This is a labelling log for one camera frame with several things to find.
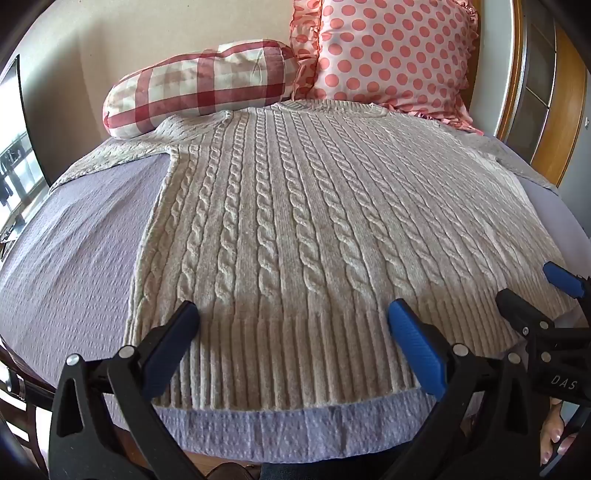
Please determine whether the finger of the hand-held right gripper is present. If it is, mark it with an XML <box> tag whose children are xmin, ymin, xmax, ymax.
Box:
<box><xmin>495</xmin><ymin>288</ymin><xmax>556</xmax><ymax>343</ymax></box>
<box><xmin>543</xmin><ymin>260</ymin><xmax>591</xmax><ymax>302</ymax></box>

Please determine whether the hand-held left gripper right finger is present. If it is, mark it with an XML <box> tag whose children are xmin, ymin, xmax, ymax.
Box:
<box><xmin>387</xmin><ymin>298</ymin><xmax>544</xmax><ymax>480</ymax></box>

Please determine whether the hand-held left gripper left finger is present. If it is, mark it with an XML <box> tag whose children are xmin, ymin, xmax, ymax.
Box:
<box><xmin>48</xmin><ymin>300</ymin><xmax>201</xmax><ymax>480</ymax></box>

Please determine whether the cream cable knit sweater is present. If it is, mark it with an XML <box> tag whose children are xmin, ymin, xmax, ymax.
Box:
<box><xmin>48</xmin><ymin>99</ymin><xmax>579</xmax><ymax>412</ymax></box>

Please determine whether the person's right hand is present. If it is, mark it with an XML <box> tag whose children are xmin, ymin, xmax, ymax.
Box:
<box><xmin>540</xmin><ymin>400</ymin><xmax>579</xmax><ymax>467</ymax></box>

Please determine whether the lavender textured bedspread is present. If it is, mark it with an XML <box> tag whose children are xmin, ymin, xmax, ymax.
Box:
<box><xmin>0</xmin><ymin>152</ymin><xmax>591</xmax><ymax>463</ymax></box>

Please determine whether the wooden framed glass door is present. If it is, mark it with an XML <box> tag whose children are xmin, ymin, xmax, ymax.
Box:
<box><xmin>495</xmin><ymin>0</ymin><xmax>591</xmax><ymax>189</ymax></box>

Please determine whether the red plaid pillow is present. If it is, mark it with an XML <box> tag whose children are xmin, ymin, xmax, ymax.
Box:
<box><xmin>103</xmin><ymin>40</ymin><xmax>301</xmax><ymax>140</ymax></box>

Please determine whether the pink polka dot pillow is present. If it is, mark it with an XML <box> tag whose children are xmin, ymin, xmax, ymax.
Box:
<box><xmin>290</xmin><ymin>0</ymin><xmax>485</xmax><ymax>136</ymax></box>

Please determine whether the dark wooden bed frame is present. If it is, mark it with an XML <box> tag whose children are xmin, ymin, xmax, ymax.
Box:
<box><xmin>0</xmin><ymin>339</ymin><xmax>52</xmax><ymax>480</ymax></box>

